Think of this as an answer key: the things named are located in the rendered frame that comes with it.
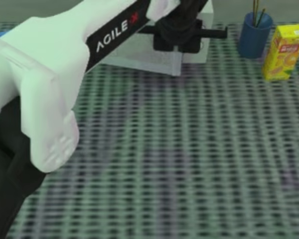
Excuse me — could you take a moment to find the blue cup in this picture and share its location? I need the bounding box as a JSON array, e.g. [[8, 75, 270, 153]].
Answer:
[[238, 11, 274, 59]]

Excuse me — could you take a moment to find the yellow juice carton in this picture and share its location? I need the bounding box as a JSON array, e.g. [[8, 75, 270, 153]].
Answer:
[[261, 23, 299, 81]]

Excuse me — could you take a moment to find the short thin brown stick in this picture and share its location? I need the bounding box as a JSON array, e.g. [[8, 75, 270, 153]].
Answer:
[[257, 8, 266, 26]]

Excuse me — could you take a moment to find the green woven table mat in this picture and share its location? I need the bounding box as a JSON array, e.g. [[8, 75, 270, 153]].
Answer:
[[0, 20, 299, 239]]

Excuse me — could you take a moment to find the white box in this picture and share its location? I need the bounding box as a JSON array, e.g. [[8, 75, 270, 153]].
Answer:
[[129, 0, 214, 64]]

